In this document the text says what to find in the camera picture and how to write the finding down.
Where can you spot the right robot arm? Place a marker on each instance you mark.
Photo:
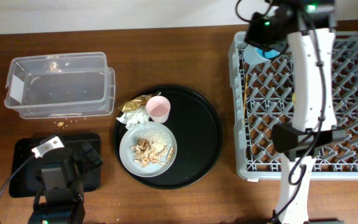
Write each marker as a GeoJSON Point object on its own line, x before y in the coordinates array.
{"type": "Point", "coordinates": [308, 29]}

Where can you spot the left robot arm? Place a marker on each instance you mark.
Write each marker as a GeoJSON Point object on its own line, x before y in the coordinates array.
{"type": "Point", "coordinates": [63, 171]}

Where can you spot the wooden chopstick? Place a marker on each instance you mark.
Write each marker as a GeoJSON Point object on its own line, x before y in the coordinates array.
{"type": "Point", "coordinates": [245, 94]}

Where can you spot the crumpled white tissue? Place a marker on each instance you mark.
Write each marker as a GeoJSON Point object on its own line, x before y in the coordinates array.
{"type": "Point", "coordinates": [130, 119]}

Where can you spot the food scraps on plate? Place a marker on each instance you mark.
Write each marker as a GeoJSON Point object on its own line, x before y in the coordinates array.
{"type": "Point", "coordinates": [153, 147]}

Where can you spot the blue plastic cup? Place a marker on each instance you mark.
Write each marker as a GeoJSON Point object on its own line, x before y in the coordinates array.
{"type": "Point", "coordinates": [254, 56]}

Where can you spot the gold foil wrapper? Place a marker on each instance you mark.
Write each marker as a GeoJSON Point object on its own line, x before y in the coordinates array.
{"type": "Point", "coordinates": [137, 102]}

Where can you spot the pink plastic cup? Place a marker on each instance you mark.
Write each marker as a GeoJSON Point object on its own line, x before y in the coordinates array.
{"type": "Point", "coordinates": [158, 108]}

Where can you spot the clear plastic storage bin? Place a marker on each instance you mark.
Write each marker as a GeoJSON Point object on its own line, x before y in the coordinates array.
{"type": "Point", "coordinates": [61, 86]}

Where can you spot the grey plate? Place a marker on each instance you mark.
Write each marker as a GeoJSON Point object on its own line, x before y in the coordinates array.
{"type": "Point", "coordinates": [127, 156]}

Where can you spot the grey dishwasher rack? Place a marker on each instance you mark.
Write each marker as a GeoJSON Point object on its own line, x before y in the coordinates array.
{"type": "Point", "coordinates": [269, 93]}

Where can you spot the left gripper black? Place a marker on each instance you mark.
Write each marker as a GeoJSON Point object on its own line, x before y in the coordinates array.
{"type": "Point", "coordinates": [82, 160]}

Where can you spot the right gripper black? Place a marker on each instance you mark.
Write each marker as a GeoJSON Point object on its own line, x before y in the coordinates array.
{"type": "Point", "coordinates": [252, 35]}

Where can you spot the yellow plastic bowl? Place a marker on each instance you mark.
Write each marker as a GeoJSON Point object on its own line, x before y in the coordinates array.
{"type": "Point", "coordinates": [293, 99]}

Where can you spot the round black serving tray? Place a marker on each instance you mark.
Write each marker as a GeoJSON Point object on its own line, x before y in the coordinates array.
{"type": "Point", "coordinates": [199, 133]}

